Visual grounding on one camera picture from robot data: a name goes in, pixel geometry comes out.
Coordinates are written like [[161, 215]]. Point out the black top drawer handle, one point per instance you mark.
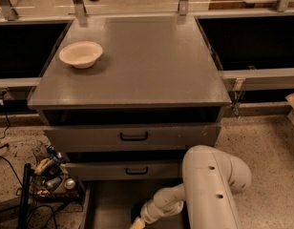
[[142, 137]]

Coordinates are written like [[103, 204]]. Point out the white bowl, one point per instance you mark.
[[81, 55]]

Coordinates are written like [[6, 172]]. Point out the metal railing frame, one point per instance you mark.
[[253, 50]]

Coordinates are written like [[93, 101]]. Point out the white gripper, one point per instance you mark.
[[149, 214]]

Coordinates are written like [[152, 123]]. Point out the grey bottom drawer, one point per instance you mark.
[[114, 204]]

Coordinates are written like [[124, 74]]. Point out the black stand post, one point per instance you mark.
[[24, 198]]

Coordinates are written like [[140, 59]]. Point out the black drawer handle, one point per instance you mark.
[[136, 171], [142, 137]]

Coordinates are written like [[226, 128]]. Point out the grey drawer cabinet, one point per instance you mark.
[[153, 70]]

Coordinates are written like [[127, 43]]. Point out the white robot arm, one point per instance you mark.
[[210, 178]]

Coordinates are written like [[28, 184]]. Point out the silver can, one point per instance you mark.
[[69, 184]]

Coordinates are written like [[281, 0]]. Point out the black middle drawer handle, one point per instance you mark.
[[136, 171]]

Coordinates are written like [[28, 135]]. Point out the grey drawer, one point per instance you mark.
[[116, 170], [114, 204], [105, 138]]

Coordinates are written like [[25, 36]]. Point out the grey top drawer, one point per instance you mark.
[[105, 138]]

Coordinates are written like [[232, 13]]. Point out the grey middle drawer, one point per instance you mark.
[[116, 170]]

